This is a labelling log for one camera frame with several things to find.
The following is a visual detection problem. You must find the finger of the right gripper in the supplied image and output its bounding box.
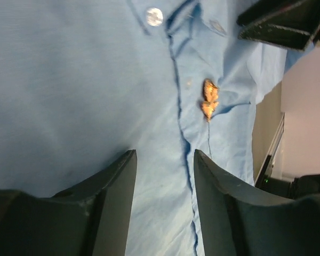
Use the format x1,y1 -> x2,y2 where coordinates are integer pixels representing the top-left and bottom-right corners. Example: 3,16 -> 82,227
237,0 -> 320,51

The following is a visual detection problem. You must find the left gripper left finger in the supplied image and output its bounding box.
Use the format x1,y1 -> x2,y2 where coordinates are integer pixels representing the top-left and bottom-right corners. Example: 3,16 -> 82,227
0,150 -> 137,255

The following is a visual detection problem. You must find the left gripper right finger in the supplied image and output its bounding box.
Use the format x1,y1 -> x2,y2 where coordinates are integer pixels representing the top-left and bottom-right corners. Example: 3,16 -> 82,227
194,150 -> 320,255

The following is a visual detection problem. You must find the red orange brooch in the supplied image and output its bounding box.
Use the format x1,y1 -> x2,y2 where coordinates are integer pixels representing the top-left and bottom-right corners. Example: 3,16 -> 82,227
201,79 -> 219,122

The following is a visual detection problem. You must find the light blue button shirt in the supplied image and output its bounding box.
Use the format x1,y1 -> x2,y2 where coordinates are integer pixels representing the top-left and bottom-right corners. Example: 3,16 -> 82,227
0,1 -> 302,255

